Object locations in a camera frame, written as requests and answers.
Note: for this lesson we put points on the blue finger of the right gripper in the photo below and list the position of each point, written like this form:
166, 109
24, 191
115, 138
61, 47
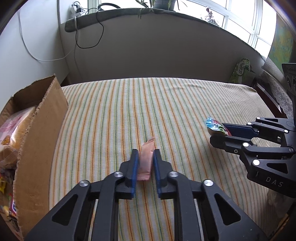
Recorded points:
245, 129
235, 144

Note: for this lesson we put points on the striped tablecloth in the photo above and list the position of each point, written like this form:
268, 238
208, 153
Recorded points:
107, 119

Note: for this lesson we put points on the white power adapter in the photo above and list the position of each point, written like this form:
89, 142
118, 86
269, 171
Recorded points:
76, 9

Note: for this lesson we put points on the brown cardboard box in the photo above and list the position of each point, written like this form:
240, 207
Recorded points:
33, 168

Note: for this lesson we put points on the green printed bag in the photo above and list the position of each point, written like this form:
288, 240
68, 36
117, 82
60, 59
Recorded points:
242, 73

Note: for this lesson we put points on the snacks inside box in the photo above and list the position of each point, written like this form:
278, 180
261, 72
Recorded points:
8, 208

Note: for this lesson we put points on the colourful jelly snack pouch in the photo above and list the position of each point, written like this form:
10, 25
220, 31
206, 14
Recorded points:
215, 128

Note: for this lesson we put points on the small figurine on sill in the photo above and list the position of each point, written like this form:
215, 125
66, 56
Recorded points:
209, 17

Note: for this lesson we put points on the bagged sliced bread loaf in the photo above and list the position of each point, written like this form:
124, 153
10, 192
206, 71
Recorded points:
12, 133

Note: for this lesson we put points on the potted plant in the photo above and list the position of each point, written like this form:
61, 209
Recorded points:
158, 7

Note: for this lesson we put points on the pink snack packet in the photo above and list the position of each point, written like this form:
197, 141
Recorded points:
145, 160

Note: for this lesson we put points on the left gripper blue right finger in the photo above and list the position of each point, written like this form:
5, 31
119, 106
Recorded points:
202, 211

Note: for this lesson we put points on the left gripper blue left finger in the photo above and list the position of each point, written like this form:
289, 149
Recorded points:
89, 211

